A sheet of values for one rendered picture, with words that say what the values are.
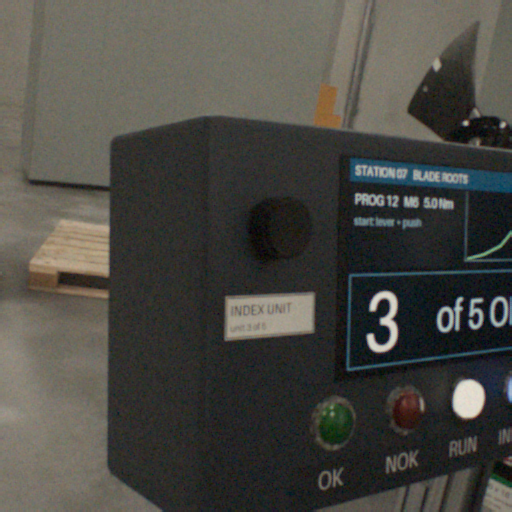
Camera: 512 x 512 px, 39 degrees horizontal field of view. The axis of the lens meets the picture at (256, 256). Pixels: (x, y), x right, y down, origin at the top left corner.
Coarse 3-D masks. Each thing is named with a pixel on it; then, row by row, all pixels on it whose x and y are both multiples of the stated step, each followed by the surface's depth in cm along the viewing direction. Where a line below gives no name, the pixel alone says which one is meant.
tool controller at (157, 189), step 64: (192, 128) 32; (256, 128) 32; (320, 128) 34; (128, 192) 37; (192, 192) 32; (256, 192) 32; (320, 192) 34; (384, 192) 36; (448, 192) 39; (128, 256) 37; (192, 256) 32; (256, 256) 32; (320, 256) 34; (384, 256) 37; (448, 256) 39; (128, 320) 37; (192, 320) 32; (256, 320) 32; (320, 320) 35; (448, 320) 40; (128, 384) 37; (192, 384) 32; (256, 384) 33; (320, 384) 35; (384, 384) 37; (448, 384) 40; (128, 448) 37; (192, 448) 32; (256, 448) 33; (320, 448) 35; (384, 448) 37; (448, 448) 40
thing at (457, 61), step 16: (464, 32) 137; (448, 48) 140; (464, 48) 134; (448, 64) 137; (464, 64) 131; (432, 80) 142; (448, 80) 135; (464, 80) 129; (416, 96) 146; (432, 96) 140; (448, 96) 134; (464, 96) 128; (416, 112) 145; (432, 112) 139; (448, 112) 133; (464, 112) 126; (432, 128) 139; (448, 128) 132
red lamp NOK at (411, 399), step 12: (396, 396) 37; (408, 396) 37; (420, 396) 38; (396, 408) 37; (408, 408) 37; (420, 408) 38; (396, 420) 37; (408, 420) 37; (420, 420) 38; (396, 432) 37; (408, 432) 38
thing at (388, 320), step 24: (360, 288) 36; (384, 288) 37; (408, 288) 38; (360, 312) 36; (384, 312) 37; (408, 312) 38; (360, 336) 36; (384, 336) 37; (408, 336) 38; (360, 360) 36; (384, 360) 37; (408, 360) 38
